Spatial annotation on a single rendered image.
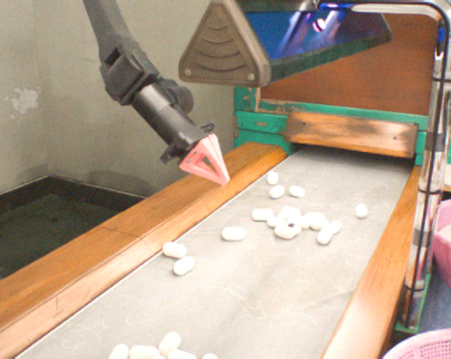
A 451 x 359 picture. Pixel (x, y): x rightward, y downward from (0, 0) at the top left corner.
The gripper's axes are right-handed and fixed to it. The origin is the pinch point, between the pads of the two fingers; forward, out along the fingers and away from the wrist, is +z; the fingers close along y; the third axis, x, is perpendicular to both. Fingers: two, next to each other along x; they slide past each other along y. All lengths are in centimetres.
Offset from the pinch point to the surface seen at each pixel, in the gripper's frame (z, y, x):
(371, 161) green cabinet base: 16, 51, -2
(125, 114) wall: -81, 133, 101
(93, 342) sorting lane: 6.8, -34.0, 6.6
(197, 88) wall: -58, 132, 60
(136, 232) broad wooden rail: -2.8, -11.9, 10.9
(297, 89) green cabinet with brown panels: -8.4, 46.8, -3.3
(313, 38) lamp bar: -0.2, -16.4, -30.6
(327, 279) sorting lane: 21.7, -7.6, -5.9
